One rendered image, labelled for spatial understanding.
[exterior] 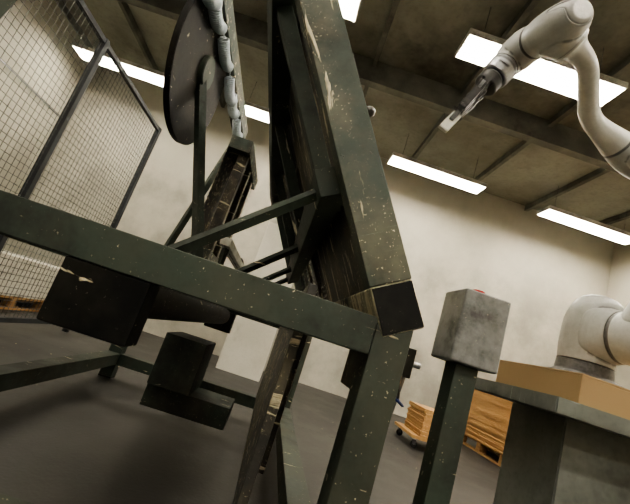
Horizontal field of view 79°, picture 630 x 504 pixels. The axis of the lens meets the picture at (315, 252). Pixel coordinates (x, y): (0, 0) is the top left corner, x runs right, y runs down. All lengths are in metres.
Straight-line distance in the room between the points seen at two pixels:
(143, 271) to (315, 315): 0.40
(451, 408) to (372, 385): 0.21
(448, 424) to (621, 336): 0.58
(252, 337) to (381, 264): 4.33
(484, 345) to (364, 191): 0.47
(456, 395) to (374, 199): 0.51
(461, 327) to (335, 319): 0.31
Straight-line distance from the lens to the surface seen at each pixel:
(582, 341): 1.43
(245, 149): 2.66
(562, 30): 1.33
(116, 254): 0.97
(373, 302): 0.93
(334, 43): 1.18
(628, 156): 1.66
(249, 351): 5.20
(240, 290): 0.90
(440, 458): 1.05
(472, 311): 1.02
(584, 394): 1.25
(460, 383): 1.04
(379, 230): 0.96
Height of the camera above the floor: 0.69
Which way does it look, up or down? 13 degrees up
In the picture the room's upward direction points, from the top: 18 degrees clockwise
